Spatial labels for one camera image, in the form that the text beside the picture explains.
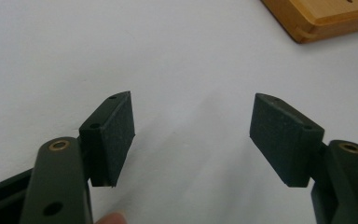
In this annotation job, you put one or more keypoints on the wooden picture frame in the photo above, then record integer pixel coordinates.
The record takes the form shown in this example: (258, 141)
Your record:
(329, 18)

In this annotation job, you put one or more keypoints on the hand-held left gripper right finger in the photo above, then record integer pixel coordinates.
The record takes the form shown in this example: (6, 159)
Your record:
(282, 140)

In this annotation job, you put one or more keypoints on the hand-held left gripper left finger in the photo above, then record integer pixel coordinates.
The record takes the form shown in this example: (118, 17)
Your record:
(112, 140)

